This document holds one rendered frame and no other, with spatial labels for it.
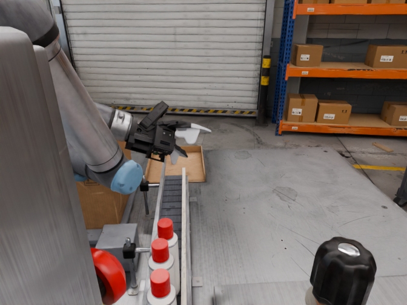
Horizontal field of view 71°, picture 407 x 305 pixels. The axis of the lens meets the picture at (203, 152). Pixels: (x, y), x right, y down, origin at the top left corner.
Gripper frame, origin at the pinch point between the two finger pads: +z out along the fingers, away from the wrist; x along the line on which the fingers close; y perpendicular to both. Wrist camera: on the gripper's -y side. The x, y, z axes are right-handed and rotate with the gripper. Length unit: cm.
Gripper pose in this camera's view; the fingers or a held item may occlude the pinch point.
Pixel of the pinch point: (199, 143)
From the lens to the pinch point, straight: 81.3
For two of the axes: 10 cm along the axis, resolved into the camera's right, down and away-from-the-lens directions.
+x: 4.6, -4.5, -7.6
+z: 8.9, 2.7, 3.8
